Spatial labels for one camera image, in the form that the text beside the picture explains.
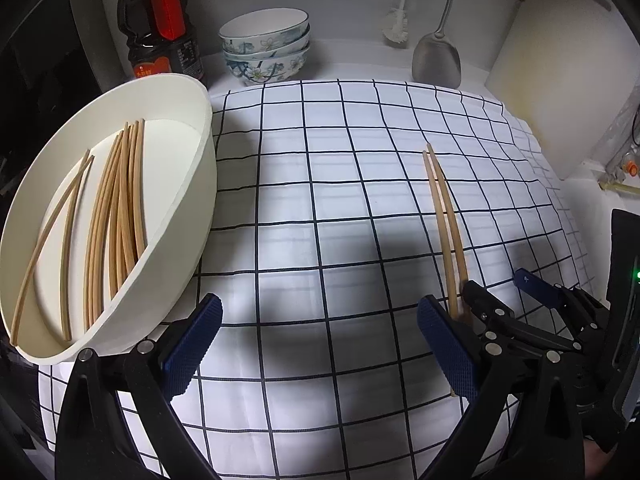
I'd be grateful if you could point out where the wooden chopstick nine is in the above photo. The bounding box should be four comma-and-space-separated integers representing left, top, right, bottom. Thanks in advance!
422, 149, 460, 399

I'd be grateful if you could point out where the wooden chopstick ten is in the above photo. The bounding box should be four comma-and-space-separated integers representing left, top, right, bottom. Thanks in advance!
425, 142, 474, 323

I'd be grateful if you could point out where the wooden chopstick three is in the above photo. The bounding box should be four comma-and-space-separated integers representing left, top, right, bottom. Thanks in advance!
84, 132, 124, 330

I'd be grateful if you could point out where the cream oval plastic basin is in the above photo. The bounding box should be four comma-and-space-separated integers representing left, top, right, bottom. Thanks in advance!
1, 74, 217, 365

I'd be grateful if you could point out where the wooden chopstick one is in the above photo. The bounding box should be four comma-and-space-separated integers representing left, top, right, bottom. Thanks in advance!
8, 148, 91, 347

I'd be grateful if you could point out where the wooden chopstick seven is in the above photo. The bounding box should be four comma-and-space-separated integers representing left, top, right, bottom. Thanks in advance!
125, 120, 139, 273

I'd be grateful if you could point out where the wooden chopstick eight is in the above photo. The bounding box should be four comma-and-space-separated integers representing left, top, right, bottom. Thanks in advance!
132, 118, 145, 258

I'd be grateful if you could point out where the wooden chopstick four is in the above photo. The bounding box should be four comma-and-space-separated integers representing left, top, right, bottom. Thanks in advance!
88, 136, 118, 326

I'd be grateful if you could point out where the wooden chopstick six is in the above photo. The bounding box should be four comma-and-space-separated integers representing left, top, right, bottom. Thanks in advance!
116, 122, 134, 286

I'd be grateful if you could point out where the wooden chopstick five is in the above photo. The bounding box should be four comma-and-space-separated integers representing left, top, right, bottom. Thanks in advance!
108, 124, 129, 298

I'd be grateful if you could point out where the white black checkered cloth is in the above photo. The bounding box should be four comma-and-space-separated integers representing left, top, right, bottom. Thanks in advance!
37, 78, 597, 480

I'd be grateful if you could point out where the white cutting board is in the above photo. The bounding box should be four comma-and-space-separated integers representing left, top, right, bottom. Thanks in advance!
486, 0, 639, 179

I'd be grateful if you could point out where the steel spatula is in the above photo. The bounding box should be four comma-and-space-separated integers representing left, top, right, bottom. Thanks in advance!
411, 0, 462, 89

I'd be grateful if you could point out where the white dish brush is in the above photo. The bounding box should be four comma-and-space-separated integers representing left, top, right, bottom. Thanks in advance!
381, 0, 409, 47

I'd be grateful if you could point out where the bottom floral ceramic bowl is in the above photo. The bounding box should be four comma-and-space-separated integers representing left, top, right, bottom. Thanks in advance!
224, 44, 310, 86

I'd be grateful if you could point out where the floral ceramic bowl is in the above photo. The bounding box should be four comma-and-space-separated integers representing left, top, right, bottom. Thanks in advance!
218, 8, 309, 53
224, 44, 310, 86
224, 26, 311, 62

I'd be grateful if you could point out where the middle floral ceramic bowl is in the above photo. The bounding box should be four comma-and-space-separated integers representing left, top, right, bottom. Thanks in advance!
224, 26, 311, 62

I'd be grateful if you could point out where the top floral ceramic bowl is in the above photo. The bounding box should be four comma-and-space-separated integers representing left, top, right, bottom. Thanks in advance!
218, 8, 309, 53

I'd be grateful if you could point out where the dark soy sauce bottle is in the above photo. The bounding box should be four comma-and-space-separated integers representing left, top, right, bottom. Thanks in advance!
117, 0, 204, 81

